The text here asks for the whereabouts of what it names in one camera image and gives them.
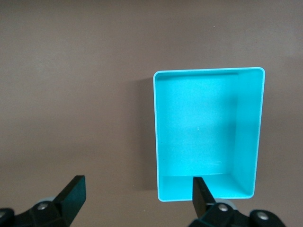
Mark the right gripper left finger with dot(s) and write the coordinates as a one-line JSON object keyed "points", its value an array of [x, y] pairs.
{"points": [[73, 196]]}

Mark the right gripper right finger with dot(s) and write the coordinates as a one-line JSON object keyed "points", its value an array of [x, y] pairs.
{"points": [[201, 198]]}

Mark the teal plastic bin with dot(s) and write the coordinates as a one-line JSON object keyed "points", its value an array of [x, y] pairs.
{"points": [[201, 118]]}

